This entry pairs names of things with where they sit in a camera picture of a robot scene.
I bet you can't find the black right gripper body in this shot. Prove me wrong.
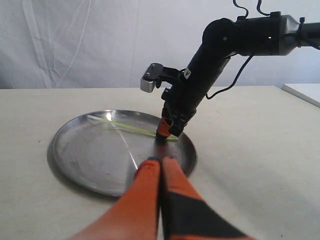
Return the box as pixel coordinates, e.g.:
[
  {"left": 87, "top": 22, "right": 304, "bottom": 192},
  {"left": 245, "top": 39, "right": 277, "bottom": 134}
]
[{"left": 161, "top": 74, "right": 208, "bottom": 125}]

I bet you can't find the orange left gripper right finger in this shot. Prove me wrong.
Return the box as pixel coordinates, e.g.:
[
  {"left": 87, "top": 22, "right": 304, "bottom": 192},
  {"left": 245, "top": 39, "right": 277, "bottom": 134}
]
[{"left": 161, "top": 156, "right": 253, "bottom": 240}]

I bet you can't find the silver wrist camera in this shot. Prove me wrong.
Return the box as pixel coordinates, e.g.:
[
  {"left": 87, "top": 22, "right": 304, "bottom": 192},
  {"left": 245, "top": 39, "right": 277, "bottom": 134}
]
[{"left": 140, "top": 63, "right": 180, "bottom": 93}]

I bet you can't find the white side table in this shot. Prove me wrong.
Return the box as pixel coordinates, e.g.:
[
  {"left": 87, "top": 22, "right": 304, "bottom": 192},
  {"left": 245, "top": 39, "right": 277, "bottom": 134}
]
[{"left": 281, "top": 83, "right": 320, "bottom": 108}]

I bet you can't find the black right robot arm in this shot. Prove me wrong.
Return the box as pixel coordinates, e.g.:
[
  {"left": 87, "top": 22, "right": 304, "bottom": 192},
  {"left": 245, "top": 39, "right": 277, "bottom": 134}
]
[{"left": 156, "top": 12, "right": 320, "bottom": 139}]

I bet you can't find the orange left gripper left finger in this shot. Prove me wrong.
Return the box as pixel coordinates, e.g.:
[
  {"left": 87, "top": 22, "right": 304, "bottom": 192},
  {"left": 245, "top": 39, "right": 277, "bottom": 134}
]
[{"left": 71, "top": 157, "right": 161, "bottom": 240}]

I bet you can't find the thin green straw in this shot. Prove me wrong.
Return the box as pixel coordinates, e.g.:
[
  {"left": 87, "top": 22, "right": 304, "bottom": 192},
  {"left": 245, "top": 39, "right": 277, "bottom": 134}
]
[{"left": 87, "top": 115, "right": 178, "bottom": 141}]

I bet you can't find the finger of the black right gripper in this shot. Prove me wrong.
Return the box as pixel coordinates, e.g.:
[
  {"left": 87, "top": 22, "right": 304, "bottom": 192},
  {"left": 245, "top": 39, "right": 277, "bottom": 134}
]
[{"left": 168, "top": 116, "right": 187, "bottom": 137}]

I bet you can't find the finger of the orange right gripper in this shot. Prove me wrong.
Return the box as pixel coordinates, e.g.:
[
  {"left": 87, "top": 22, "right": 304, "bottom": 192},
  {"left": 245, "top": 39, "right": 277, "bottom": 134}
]
[{"left": 156, "top": 117, "right": 172, "bottom": 138}]

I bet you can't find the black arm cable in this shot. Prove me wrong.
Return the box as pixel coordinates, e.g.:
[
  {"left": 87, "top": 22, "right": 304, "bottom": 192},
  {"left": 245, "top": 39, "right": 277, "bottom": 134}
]
[{"left": 205, "top": 53, "right": 255, "bottom": 100}]

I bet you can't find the round steel plate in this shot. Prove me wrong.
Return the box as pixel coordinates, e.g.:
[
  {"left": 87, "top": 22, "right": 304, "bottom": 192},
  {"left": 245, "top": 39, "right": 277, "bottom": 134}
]
[{"left": 46, "top": 109, "right": 198, "bottom": 198}]

